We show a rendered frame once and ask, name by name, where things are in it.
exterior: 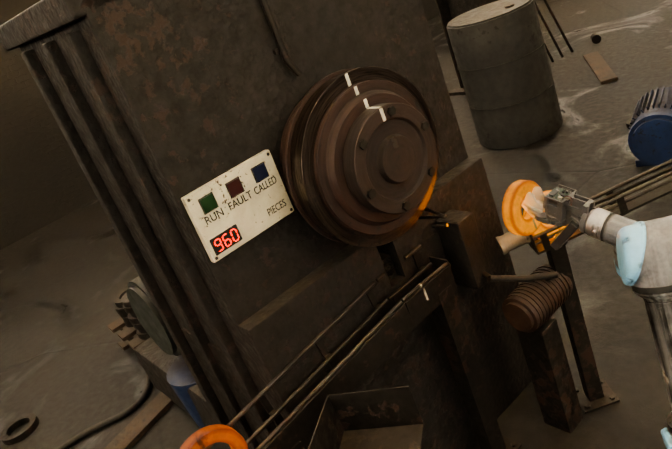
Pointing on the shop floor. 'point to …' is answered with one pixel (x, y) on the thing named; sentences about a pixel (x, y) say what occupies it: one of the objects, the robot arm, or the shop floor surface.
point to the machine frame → (290, 324)
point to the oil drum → (506, 73)
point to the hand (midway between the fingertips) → (522, 201)
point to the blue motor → (652, 128)
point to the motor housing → (545, 346)
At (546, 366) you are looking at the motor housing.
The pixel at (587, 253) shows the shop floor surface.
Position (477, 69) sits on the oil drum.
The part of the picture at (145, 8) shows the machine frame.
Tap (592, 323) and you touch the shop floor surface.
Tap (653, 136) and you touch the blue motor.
